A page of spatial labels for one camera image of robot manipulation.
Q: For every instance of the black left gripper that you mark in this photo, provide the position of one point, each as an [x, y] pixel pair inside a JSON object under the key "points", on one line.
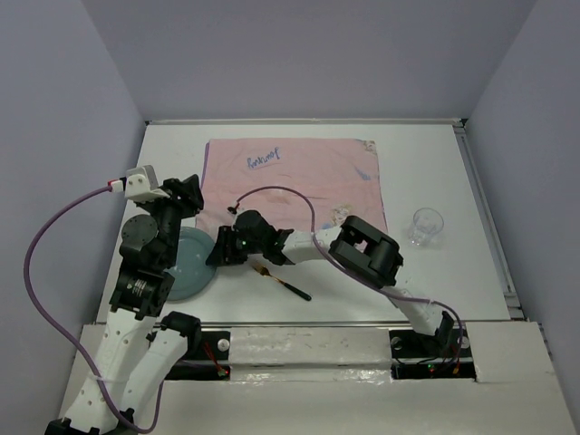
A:
{"points": [[192, 199]]}

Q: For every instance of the pink cloth placemat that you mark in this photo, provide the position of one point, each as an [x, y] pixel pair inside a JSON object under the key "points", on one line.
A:
{"points": [[293, 183]]}

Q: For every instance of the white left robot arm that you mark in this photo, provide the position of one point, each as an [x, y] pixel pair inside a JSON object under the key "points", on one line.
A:
{"points": [[139, 344]]}

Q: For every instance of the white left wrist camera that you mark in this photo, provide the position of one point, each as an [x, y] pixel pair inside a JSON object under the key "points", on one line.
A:
{"points": [[142, 185]]}

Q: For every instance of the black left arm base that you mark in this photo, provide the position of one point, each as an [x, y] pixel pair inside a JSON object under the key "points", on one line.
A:
{"points": [[206, 361]]}

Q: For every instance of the teal ceramic plate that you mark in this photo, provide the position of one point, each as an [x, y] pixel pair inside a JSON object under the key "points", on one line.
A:
{"points": [[191, 273]]}

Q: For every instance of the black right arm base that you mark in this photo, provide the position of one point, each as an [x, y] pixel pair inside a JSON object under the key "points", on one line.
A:
{"points": [[418, 357]]}

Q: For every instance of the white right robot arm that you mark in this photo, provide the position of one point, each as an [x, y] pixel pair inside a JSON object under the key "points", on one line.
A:
{"points": [[358, 249]]}

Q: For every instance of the gold fork black handle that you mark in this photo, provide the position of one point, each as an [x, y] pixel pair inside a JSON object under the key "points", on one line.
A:
{"points": [[263, 271]]}

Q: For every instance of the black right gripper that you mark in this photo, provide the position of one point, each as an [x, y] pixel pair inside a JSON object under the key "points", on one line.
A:
{"points": [[222, 254]]}

